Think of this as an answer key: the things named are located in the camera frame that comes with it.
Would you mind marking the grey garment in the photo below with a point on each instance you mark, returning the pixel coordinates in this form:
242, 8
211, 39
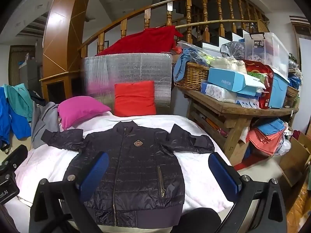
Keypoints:
43, 121

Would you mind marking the grey metal cabinet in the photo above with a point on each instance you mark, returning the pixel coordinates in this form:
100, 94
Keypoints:
30, 75

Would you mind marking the wicker basket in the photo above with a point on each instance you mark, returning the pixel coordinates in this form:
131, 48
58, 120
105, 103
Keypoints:
192, 76

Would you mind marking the pink pillow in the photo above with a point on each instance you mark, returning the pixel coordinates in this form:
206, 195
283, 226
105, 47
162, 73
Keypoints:
80, 109

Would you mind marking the wooden table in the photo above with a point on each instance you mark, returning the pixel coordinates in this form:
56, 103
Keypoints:
218, 104

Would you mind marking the stack of pink cloths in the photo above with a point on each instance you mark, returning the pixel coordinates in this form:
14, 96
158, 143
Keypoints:
262, 138

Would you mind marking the dark speckled plastic bag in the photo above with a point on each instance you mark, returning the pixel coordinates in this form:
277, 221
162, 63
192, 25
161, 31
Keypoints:
233, 49

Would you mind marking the wooden low cabinet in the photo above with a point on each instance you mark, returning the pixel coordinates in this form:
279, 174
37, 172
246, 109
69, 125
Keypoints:
60, 85

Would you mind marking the teal shirt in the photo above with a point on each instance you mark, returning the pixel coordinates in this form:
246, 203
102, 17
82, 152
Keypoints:
19, 99

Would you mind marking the clear plastic storage box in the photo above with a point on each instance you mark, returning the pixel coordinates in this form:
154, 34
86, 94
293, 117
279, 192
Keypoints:
267, 51

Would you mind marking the black quilted jacket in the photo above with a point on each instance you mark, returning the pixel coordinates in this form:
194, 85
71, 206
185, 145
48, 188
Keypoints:
136, 155

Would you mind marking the red cloth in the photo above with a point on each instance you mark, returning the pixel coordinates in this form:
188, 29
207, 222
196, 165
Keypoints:
143, 41

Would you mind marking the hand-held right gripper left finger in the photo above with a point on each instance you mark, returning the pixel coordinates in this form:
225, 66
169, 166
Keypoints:
93, 174

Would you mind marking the cream cloth bundle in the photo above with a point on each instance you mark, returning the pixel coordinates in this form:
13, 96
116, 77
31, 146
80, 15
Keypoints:
228, 65

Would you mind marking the wooden stair railing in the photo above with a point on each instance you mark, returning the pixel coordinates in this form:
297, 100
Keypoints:
188, 17

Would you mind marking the stack of blue cloths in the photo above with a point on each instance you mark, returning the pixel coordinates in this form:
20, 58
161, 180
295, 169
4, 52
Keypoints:
271, 126

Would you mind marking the light blue cardboard box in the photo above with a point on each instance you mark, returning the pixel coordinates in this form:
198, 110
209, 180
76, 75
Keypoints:
226, 80

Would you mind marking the wooden pillar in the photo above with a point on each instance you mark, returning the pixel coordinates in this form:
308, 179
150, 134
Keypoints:
60, 41

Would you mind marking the brown cardboard box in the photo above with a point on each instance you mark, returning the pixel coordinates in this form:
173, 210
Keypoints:
294, 157

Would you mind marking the blue dotted tissue pack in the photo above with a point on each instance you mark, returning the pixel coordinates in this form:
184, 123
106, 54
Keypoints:
247, 103

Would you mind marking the white patterned tissue pack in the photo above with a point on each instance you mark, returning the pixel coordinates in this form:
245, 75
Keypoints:
218, 93

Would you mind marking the blue cloth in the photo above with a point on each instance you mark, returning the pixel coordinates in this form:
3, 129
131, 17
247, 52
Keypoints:
181, 63

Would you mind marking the blue jacket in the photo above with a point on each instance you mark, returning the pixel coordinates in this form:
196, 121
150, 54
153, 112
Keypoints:
12, 121

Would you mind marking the red package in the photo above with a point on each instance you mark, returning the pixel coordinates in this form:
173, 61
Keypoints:
266, 77

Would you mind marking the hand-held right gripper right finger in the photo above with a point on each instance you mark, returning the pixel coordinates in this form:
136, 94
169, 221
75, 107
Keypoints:
223, 176

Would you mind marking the white fleece blanket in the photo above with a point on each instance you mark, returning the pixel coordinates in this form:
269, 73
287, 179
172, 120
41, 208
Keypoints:
201, 174

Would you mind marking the silver foil insulation mat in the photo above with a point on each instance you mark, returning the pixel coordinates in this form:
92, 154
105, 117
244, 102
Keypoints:
136, 68

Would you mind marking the red pillow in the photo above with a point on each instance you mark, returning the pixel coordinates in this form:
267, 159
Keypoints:
134, 99

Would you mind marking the blue plastic bin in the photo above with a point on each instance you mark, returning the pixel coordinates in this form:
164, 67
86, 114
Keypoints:
278, 92

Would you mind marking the bamboo pole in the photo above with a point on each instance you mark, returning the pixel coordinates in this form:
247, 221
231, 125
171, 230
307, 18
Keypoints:
218, 23

